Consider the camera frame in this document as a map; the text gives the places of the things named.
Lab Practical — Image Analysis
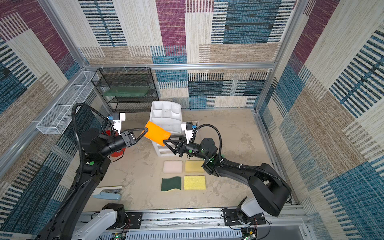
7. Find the light blue stapler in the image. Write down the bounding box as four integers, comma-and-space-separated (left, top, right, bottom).
92, 186, 123, 201

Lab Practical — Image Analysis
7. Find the white plastic drawer organizer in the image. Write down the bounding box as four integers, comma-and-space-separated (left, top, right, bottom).
149, 101, 184, 157

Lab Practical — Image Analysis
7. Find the pale yellow cellulose sponge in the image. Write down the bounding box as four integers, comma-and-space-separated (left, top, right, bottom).
184, 176, 206, 191

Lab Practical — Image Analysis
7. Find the dark green scouring sponge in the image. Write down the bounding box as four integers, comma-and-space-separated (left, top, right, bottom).
161, 177, 182, 192

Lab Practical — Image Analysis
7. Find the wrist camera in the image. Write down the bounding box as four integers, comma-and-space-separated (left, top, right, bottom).
181, 121, 198, 144
107, 113, 126, 134

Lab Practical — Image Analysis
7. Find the green board on shelf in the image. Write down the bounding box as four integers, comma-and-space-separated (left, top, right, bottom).
103, 87, 150, 97

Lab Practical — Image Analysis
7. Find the pink sponge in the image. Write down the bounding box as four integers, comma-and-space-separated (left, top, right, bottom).
163, 161, 183, 174

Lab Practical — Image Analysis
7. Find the aluminium front rail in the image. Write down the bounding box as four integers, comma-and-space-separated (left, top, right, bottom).
68, 205, 313, 240

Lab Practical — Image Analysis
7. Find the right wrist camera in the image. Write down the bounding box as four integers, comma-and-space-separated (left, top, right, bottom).
181, 121, 198, 144

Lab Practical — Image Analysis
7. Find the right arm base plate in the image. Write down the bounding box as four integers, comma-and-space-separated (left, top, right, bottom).
220, 208, 267, 226

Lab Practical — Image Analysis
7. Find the white wire mesh basket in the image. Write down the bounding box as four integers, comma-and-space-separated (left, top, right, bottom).
36, 71, 95, 135

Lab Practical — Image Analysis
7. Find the black wire mesh shelf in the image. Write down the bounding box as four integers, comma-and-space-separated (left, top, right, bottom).
92, 67, 159, 113

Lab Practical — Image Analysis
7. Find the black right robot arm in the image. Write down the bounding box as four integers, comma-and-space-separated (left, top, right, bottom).
163, 136, 292, 223

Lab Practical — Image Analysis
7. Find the red pen cup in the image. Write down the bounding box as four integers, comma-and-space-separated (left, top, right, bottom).
111, 149, 126, 158

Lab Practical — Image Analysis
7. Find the orange sponge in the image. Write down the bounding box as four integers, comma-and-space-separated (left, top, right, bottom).
144, 121, 171, 147

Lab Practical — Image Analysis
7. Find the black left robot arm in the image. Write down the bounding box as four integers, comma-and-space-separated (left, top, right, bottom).
36, 128, 148, 240

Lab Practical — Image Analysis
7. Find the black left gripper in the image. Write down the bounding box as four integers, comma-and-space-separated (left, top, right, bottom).
99, 128, 148, 159

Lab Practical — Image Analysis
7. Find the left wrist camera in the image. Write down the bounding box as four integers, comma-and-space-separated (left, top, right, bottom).
107, 113, 126, 134

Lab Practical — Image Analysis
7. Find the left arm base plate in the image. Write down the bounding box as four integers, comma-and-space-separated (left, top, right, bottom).
108, 212, 143, 232

